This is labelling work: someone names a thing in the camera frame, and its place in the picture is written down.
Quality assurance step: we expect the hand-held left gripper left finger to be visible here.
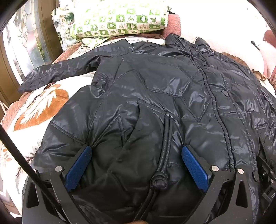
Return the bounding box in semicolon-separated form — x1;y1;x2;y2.
23;146;93;224

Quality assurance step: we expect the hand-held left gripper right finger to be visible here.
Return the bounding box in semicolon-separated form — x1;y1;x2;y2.
182;146;255;224

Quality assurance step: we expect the white leaf print blanket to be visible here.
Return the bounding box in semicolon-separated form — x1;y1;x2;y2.
0;35;276;218

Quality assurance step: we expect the black puffer jacket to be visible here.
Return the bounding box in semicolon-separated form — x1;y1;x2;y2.
18;33;276;224

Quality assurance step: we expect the green patterned pillow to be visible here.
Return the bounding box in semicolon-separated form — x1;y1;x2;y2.
72;0;170;47

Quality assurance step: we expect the pale floral pillow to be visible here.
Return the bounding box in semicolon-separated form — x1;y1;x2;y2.
51;6;78;51

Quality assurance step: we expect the white cushion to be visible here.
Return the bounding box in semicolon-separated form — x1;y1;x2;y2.
170;0;272;71

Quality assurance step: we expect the thick black cable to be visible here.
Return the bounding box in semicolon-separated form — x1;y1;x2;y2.
0;124;65;218

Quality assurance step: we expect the stained glass window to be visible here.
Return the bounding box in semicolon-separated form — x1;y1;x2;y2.
2;0;63;84

